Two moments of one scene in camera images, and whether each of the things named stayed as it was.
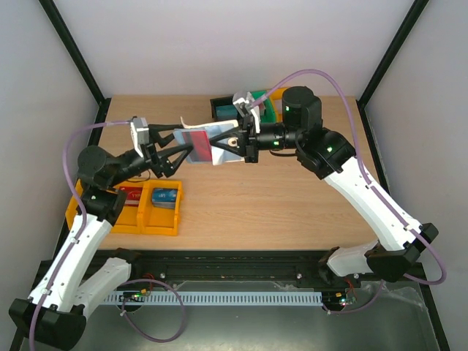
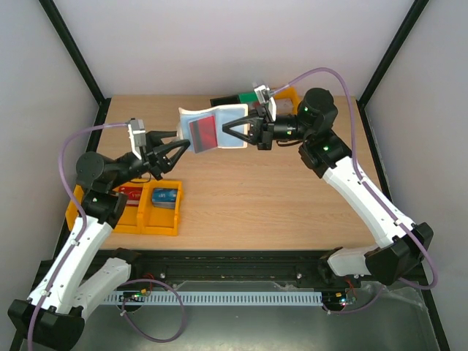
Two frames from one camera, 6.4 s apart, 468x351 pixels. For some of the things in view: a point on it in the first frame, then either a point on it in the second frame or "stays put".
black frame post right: (401, 34) stays put
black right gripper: (248, 138) -> (260, 129)
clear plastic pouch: (219, 156) -> (224, 115)
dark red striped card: (202, 148) -> (203, 133)
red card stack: (132, 197) stays put
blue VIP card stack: (164, 197) stays put
